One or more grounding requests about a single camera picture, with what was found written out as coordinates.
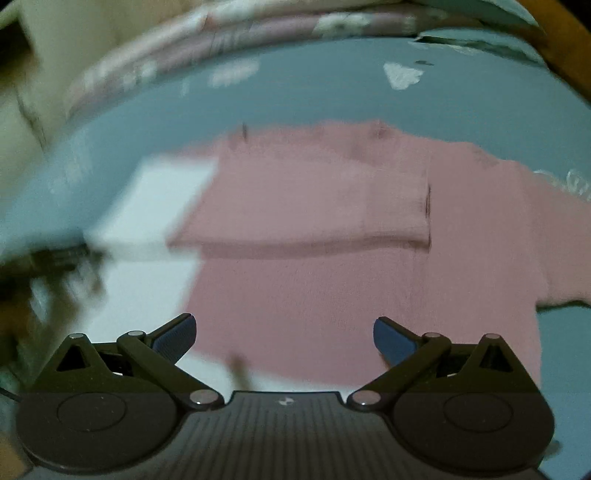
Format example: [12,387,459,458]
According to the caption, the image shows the blue pillow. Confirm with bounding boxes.
[410,28,545,66]
[420,0,539,27]

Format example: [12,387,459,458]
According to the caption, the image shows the blue floral bed sheet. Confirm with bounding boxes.
[0,36,591,480]

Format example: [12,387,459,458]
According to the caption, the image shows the pink floral folded quilt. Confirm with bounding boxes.
[68,0,392,97]

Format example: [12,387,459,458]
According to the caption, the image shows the pink and white knit sweater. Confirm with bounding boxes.
[78,118,591,393]

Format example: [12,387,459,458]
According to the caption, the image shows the blue upper pillow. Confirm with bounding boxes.
[420,0,539,27]

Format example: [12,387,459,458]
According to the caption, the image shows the wooden headboard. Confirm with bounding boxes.
[519,0,590,101]

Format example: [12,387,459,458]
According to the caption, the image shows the mauve floral folded quilt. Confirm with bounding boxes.
[64,5,446,116]

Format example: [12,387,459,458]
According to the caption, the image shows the blue lower pillow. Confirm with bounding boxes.
[410,28,545,66]

